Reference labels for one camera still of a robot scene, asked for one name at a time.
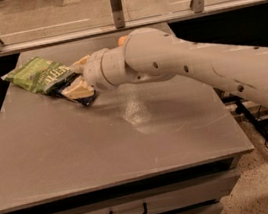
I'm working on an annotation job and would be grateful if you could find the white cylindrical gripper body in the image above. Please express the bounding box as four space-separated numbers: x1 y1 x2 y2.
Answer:
83 48 115 91

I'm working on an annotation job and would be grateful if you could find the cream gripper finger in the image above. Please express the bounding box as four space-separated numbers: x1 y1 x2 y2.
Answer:
70 55 90 74
61 76 95 100

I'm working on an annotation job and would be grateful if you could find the blue rxbar blueberry wrapper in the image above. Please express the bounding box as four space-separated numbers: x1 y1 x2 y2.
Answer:
50 74 97 107

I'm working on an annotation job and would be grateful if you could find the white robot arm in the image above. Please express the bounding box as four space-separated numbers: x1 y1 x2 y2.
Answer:
70 27 268 108

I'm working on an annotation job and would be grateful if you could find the green jalapeno chip bag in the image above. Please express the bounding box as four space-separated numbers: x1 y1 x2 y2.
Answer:
3 56 77 95

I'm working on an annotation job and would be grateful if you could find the orange round fruit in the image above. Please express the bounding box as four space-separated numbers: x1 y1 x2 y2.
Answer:
118 35 128 47

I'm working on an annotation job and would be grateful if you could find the black metal stand leg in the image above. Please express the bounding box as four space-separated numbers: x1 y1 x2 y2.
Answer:
235 100 268 143

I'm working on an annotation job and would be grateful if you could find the grey top drawer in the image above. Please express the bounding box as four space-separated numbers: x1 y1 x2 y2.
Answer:
60 169 240 214

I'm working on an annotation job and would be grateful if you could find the middle metal railing bracket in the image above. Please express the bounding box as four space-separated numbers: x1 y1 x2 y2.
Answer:
110 0 125 29

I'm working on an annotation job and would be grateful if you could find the horizontal metal rail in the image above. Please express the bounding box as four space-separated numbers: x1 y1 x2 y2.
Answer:
0 0 268 59

